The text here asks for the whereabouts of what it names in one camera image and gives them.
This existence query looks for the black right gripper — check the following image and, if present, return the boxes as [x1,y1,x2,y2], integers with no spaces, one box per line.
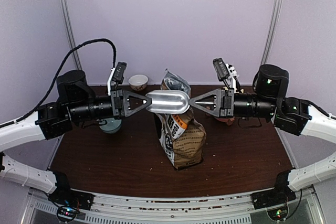
[188,88,277,120]

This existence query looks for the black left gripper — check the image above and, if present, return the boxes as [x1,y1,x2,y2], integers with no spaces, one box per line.
[68,88,152,123]

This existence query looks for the silver metal food scoop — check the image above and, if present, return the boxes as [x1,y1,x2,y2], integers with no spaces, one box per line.
[145,89,215,114]

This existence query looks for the brown dog food bag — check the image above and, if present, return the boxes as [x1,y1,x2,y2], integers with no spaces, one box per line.
[153,68,207,170]

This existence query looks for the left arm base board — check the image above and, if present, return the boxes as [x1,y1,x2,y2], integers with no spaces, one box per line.
[56,206,80,222]

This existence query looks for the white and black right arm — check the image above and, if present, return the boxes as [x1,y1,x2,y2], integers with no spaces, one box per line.
[189,64,335,204]

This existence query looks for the right arm base board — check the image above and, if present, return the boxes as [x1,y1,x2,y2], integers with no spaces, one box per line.
[267,206,289,222]

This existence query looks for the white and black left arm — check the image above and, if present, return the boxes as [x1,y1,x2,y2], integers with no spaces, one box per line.
[1,70,152,205]

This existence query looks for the pink cat-ear pet bowl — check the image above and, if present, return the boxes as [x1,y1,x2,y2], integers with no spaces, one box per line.
[215,118,235,124]

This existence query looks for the white patterned ceramic bowl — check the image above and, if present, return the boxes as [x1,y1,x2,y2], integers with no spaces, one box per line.
[128,74,149,91]

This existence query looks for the light green ceramic bowl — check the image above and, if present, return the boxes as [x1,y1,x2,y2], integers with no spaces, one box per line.
[99,118,122,134]

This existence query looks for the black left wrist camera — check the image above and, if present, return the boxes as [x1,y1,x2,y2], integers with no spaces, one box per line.
[107,62,127,95]

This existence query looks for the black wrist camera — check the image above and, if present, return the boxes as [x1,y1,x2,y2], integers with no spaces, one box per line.
[213,58,241,92]
[107,62,127,95]

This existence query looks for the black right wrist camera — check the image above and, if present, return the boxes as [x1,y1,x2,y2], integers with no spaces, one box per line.
[213,58,241,92]

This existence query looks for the right aluminium table rail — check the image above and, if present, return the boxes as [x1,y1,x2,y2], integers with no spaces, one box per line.
[275,128,300,168]

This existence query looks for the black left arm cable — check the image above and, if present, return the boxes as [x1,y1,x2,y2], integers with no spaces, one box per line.
[0,38,117,127]

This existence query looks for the aluminium front frame rail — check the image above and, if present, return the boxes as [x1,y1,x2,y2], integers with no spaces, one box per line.
[20,178,323,224]

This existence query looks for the right aluminium corner post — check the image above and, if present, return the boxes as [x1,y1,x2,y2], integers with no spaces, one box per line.
[260,0,283,65]

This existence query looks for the aluminium corner post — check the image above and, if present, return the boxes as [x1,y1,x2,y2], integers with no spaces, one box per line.
[260,0,283,65]
[54,0,82,70]

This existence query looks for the left aluminium corner post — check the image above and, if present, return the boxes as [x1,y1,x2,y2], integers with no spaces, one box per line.
[54,0,82,70]

